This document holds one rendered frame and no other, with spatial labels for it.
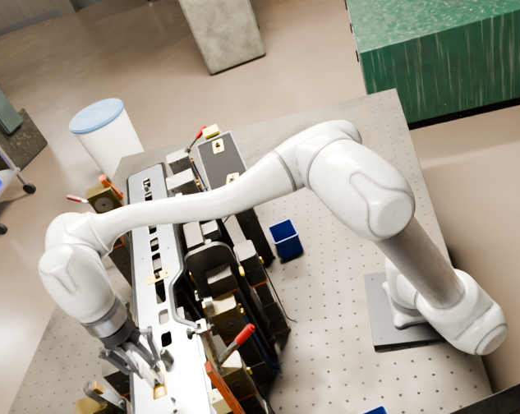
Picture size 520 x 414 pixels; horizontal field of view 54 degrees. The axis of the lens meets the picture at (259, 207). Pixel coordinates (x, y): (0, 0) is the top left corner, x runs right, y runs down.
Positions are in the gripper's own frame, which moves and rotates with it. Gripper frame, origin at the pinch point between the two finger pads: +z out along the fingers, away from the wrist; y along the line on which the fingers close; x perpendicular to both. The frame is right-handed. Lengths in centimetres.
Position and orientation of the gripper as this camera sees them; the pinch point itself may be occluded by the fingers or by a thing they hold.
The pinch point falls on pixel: (151, 373)
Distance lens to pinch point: 128.8
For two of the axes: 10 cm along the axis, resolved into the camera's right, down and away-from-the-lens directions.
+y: -9.2, 3.9, 0.0
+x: 2.4, 5.5, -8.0
